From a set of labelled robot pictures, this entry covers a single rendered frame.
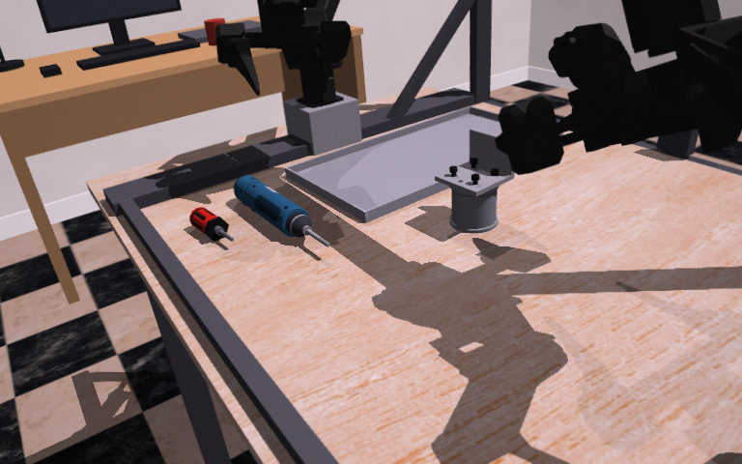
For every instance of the red screwdriver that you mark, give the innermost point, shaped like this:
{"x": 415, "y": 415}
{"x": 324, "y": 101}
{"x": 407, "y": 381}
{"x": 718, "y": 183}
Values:
{"x": 210, "y": 224}

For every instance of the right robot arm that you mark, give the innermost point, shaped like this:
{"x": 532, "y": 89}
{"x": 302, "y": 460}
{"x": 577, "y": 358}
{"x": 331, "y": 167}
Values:
{"x": 306, "y": 59}

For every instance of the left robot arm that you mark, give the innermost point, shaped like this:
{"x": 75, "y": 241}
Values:
{"x": 666, "y": 98}

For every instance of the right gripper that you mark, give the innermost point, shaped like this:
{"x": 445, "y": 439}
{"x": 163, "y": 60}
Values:
{"x": 279, "y": 28}

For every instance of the grey metal l-shaped bracket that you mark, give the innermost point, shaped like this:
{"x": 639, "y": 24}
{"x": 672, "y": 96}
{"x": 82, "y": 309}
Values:
{"x": 482, "y": 147}

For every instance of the blue electric screwdriver barrel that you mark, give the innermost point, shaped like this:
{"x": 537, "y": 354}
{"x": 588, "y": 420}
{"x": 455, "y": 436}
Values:
{"x": 281, "y": 212}

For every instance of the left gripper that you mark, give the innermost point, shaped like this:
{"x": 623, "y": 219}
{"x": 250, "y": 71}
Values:
{"x": 532, "y": 134}

